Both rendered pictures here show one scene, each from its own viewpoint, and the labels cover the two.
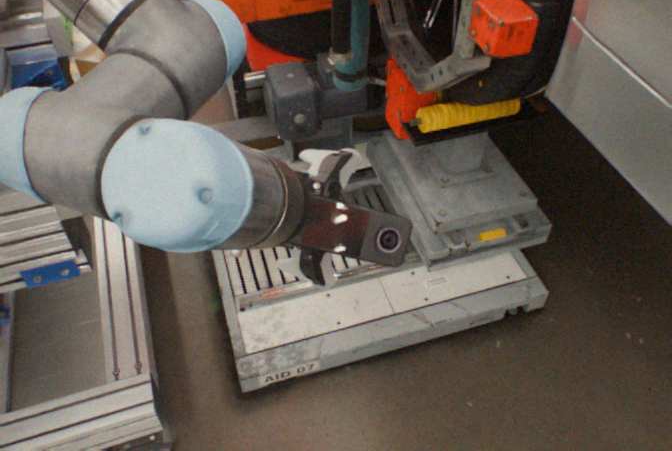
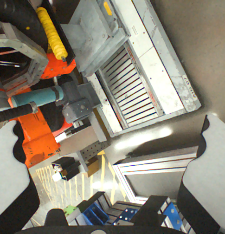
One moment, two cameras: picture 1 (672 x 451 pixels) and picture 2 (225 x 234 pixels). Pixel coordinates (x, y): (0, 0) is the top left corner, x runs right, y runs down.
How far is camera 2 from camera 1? 0.54 m
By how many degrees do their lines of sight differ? 14
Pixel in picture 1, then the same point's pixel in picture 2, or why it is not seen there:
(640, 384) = not seen: outside the picture
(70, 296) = (172, 180)
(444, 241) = (116, 31)
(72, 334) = not seen: hidden behind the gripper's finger
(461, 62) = (10, 40)
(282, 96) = (75, 116)
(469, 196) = (93, 25)
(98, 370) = not seen: hidden behind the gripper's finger
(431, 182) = (92, 45)
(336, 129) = (85, 89)
